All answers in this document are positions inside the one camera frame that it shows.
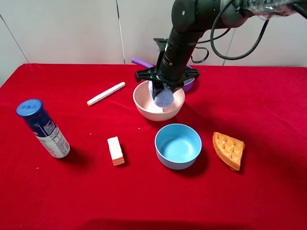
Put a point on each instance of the white marker pen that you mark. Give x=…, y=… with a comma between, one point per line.
x=106, y=93

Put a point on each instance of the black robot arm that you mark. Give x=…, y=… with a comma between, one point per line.
x=190, y=20

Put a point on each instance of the red velvet tablecloth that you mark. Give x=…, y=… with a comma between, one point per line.
x=265, y=107

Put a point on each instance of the blue capped white bottle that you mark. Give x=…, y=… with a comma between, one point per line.
x=43, y=127

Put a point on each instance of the purple toy frying pan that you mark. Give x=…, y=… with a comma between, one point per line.
x=188, y=84

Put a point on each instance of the cream wafer block toy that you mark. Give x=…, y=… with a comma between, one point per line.
x=115, y=151

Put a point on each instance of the blue bowl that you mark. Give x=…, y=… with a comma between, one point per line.
x=177, y=146

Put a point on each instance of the orange waffle slice toy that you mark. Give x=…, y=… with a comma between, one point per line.
x=229, y=150

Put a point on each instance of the blue plush pineapple toy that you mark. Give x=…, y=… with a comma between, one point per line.
x=164, y=99

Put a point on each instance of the pink white bowl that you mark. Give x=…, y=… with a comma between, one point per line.
x=150, y=110

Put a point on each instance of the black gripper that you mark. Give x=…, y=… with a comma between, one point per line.
x=174, y=79

